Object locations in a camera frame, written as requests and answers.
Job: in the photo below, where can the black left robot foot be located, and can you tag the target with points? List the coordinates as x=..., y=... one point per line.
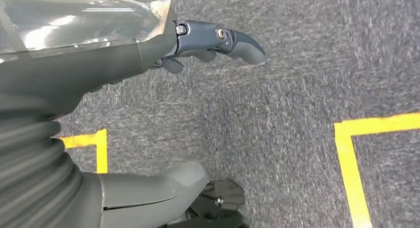
x=226, y=193

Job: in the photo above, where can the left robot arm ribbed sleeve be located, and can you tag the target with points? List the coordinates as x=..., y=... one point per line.
x=32, y=174

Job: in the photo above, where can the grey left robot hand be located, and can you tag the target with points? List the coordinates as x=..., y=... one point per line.
x=82, y=65

